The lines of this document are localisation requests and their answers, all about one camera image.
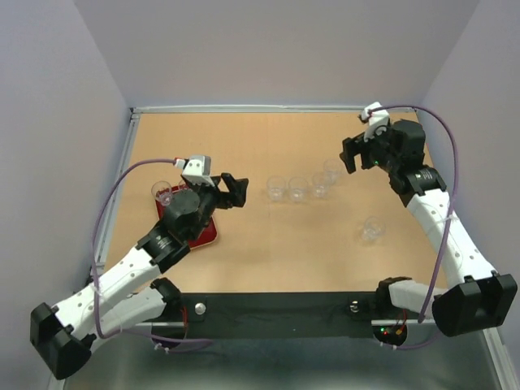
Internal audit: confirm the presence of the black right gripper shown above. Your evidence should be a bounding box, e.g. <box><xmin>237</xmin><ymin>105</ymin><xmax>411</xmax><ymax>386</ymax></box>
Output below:
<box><xmin>336</xmin><ymin>123</ymin><xmax>399</xmax><ymax>175</ymax></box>

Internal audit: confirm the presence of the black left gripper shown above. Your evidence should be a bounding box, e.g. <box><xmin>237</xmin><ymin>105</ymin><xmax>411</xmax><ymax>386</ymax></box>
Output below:
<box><xmin>186</xmin><ymin>172</ymin><xmax>248</xmax><ymax>241</ymax></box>

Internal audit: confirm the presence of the clear glass from corner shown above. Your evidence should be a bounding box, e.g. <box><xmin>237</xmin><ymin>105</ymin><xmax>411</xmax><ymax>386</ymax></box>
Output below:
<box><xmin>151</xmin><ymin>180</ymin><xmax>174</xmax><ymax>206</ymax></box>

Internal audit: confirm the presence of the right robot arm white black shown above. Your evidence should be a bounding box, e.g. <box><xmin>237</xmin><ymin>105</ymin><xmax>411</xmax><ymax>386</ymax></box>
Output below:
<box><xmin>340</xmin><ymin>118</ymin><xmax>518</xmax><ymax>337</ymax></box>

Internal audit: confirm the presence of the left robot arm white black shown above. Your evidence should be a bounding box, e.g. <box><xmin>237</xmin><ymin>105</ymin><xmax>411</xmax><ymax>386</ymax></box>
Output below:
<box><xmin>30</xmin><ymin>173</ymin><xmax>249</xmax><ymax>379</ymax></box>

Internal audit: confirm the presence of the red tray with gold rim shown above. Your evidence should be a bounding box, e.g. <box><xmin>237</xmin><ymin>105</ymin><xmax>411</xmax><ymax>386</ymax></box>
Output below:
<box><xmin>154</xmin><ymin>185</ymin><xmax>218</xmax><ymax>249</ymax></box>

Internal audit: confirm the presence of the clear glass lone right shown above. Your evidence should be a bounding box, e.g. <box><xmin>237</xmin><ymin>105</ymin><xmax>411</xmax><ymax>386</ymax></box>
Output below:
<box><xmin>360</xmin><ymin>216</ymin><xmax>386</xmax><ymax>245</ymax></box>

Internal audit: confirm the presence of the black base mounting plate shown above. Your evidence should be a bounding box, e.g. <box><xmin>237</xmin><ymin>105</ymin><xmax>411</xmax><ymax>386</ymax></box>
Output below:
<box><xmin>149</xmin><ymin>290</ymin><xmax>423</xmax><ymax>340</ymax></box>

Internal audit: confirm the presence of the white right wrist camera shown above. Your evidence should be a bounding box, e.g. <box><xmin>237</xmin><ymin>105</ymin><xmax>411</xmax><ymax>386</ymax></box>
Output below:
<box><xmin>358</xmin><ymin>102</ymin><xmax>390</xmax><ymax>142</ymax></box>

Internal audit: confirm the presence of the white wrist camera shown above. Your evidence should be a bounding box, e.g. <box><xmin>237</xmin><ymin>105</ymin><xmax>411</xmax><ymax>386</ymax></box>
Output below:
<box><xmin>358</xmin><ymin>102</ymin><xmax>390</xmax><ymax>142</ymax></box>
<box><xmin>174</xmin><ymin>154</ymin><xmax>215</xmax><ymax>187</ymax></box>

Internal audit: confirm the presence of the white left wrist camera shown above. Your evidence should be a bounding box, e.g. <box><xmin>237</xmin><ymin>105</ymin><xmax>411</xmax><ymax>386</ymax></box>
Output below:
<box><xmin>174</xmin><ymin>154</ymin><xmax>215</xmax><ymax>187</ymax></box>

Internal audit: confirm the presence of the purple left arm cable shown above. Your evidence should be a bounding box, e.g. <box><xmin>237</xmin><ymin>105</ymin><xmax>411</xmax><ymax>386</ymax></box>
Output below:
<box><xmin>89</xmin><ymin>157</ymin><xmax>215</xmax><ymax>353</ymax></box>

